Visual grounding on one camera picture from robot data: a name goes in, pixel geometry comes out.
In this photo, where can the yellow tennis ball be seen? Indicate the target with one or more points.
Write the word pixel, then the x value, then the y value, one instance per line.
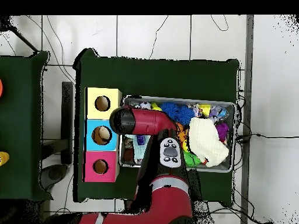
pixel 156 107

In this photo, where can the blue spiky rubber ball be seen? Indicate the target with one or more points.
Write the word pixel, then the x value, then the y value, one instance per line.
pixel 185 115
pixel 169 109

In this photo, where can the yellow wedge block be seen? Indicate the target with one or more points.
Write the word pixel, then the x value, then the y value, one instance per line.
pixel 205 109

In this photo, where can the orange object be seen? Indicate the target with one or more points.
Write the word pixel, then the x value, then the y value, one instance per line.
pixel 1 88

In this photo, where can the wooden box with three holes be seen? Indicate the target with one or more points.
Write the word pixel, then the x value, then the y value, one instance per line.
pixel 93 109

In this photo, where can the cream waffle cloth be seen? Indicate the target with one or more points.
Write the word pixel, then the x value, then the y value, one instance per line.
pixel 205 140

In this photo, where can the blue plastic building block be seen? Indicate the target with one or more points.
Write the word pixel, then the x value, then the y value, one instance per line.
pixel 140 140

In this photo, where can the purple knobbly rubber toy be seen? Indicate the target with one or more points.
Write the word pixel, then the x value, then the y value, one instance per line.
pixel 222 130

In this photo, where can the dark green table cloth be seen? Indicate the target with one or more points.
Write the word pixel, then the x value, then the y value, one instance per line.
pixel 163 77
pixel 21 116

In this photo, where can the yellow toy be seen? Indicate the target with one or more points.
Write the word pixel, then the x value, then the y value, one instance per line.
pixel 4 158

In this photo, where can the small black-white soccer ball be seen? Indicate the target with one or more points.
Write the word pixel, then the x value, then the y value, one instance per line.
pixel 146 105

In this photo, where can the clear packet with blue print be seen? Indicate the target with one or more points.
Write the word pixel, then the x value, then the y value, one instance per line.
pixel 219 112

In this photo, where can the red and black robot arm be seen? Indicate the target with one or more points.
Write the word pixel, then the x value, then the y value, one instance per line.
pixel 151 121

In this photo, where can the grey metal post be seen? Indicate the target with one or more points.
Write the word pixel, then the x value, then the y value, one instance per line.
pixel 248 46

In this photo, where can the black rod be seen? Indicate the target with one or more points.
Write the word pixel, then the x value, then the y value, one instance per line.
pixel 25 40

